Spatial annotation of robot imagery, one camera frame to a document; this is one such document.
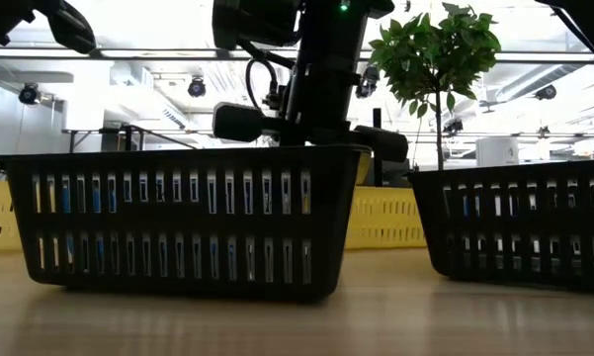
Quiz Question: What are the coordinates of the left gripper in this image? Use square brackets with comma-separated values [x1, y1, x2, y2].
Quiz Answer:
[212, 96, 409, 163]

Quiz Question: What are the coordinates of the white cylindrical appliance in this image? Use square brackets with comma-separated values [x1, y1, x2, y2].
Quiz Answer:
[475, 136, 520, 168]

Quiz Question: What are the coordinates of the black metal table frame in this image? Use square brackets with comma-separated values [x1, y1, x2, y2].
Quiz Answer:
[61, 127, 105, 154]

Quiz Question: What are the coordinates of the black looped camera cable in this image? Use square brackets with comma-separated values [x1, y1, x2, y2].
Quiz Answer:
[244, 57, 282, 111]

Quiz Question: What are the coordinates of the small green leafy tree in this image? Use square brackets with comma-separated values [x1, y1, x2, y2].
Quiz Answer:
[368, 2, 503, 172]

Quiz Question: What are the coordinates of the black slotted plastic basket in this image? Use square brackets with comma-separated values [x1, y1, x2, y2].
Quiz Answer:
[407, 158, 594, 294]
[0, 143, 372, 303]

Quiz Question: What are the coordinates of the black computer monitor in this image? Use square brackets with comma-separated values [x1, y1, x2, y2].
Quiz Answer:
[382, 160, 411, 188]

